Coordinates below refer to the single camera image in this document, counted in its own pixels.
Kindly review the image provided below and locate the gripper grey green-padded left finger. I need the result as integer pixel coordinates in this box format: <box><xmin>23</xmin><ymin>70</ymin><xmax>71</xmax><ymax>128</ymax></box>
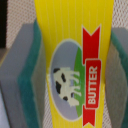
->
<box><xmin>0</xmin><ymin>22</ymin><xmax>45</xmax><ymax>128</ymax></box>

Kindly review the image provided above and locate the gripper grey green-padded right finger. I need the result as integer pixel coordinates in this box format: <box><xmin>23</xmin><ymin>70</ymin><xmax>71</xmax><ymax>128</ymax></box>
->
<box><xmin>105</xmin><ymin>28</ymin><xmax>128</xmax><ymax>128</ymax></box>

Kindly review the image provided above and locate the yellow butter box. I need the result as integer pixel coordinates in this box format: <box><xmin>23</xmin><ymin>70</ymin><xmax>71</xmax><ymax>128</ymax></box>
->
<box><xmin>34</xmin><ymin>0</ymin><xmax>114</xmax><ymax>128</ymax></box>

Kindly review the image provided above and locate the beige woven placemat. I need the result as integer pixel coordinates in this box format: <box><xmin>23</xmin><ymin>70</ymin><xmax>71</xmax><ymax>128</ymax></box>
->
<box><xmin>6</xmin><ymin>0</ymin><xmax>128</xmax><ymax>128</ymax></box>

